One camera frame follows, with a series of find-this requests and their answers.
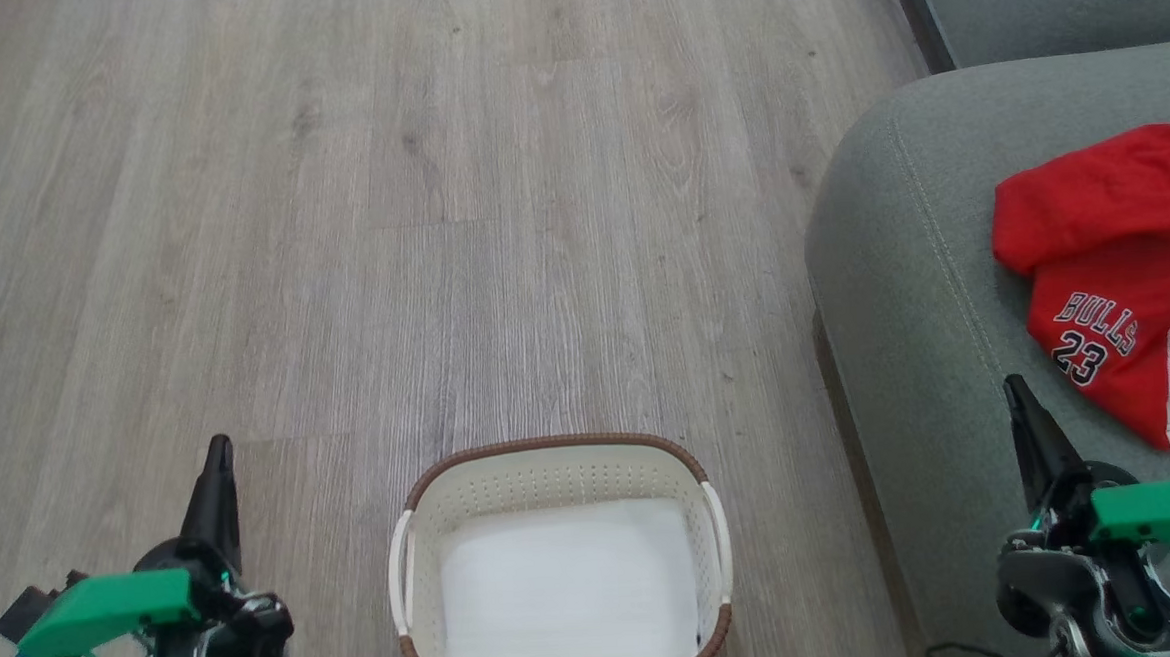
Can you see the white basket liner cloth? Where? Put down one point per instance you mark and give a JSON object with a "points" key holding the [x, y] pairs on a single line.
{"points": [[569, 590]]}

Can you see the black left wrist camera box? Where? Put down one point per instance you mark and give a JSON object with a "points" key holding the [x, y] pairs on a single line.
{"points": [[27, 608]]}

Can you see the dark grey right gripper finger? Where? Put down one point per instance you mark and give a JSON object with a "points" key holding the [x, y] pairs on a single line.
{"points": [[1042, 455]]}

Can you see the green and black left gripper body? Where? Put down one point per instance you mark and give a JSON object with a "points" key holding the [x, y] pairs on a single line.
{"points": [[109, 609]]}

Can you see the grey-green sofa seat cushion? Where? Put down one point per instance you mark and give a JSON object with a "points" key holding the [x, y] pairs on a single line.
{"points": [[923, 281]]}

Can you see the cream laundry basket brown rim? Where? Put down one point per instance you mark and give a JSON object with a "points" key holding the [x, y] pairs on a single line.
{"points": [[552, 470]]}

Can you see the red Bulls 23 jersey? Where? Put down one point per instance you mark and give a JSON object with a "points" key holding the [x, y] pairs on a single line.
{"points": [[1113, 271]]}

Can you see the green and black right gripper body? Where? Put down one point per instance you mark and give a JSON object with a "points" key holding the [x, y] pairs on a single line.
{"points": [[1156, 519]]}

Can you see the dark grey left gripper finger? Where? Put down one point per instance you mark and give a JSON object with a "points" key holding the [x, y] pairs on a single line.
{"points": [[216, 518]]}

